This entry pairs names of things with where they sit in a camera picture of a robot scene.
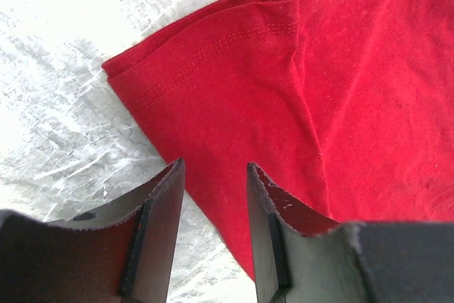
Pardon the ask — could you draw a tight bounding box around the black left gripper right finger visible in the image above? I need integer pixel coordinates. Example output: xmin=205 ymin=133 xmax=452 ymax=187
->
xmin=247 ymin=163 xmax=453 ymax=303

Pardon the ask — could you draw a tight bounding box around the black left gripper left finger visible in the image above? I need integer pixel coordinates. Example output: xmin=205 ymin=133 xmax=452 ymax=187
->
xmin=1 ymin=159 xmax=185 ymax=302

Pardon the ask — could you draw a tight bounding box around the red t shirt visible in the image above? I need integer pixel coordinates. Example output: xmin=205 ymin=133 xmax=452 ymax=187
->
xmin=103 ymin=0 xmax=453 ymax=275

